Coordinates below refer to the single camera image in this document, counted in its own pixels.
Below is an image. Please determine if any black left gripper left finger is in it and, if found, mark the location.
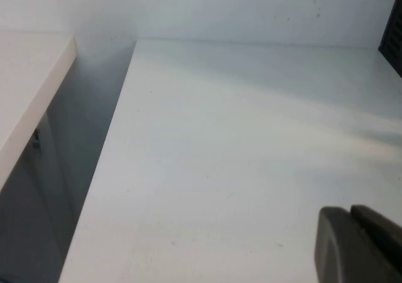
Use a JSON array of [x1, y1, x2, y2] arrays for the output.
[[315, 206, 402, 283]]

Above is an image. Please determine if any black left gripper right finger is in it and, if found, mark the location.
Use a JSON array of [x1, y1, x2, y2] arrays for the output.
[[350, 204, 402, 256]]

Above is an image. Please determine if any black plastic book stand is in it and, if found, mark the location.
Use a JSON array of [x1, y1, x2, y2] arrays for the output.
[[378, 0, 402, 78]]

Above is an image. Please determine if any white side table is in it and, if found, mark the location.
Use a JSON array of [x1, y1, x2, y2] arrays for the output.
[[0, 30, 78, 196]]

